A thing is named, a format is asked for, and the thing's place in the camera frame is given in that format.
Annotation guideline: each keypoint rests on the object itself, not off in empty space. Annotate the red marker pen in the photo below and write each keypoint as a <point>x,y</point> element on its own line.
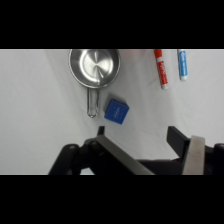
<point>161,70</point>

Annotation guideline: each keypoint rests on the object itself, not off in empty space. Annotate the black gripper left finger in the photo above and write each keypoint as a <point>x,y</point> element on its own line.
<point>120,151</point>

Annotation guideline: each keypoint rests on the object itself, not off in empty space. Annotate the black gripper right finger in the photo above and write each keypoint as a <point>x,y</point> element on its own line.
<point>195,156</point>

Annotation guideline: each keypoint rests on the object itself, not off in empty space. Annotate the blue cube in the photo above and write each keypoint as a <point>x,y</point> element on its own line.
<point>116,111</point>

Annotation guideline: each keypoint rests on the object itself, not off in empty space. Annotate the small steel pan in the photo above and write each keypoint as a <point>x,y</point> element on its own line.
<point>95,66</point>

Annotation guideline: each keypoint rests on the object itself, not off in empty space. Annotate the blue marker pen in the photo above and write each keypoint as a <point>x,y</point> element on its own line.
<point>182,65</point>

